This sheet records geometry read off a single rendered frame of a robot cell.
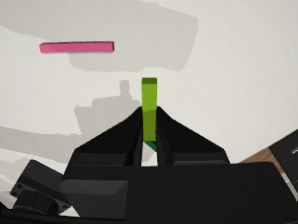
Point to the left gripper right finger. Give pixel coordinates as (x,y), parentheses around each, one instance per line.
(184,146)

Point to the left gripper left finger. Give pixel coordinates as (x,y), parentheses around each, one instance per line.
(116,145)

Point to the pink rod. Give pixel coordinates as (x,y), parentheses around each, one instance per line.
(83,46)

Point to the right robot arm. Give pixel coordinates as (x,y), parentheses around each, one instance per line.
(35,197)

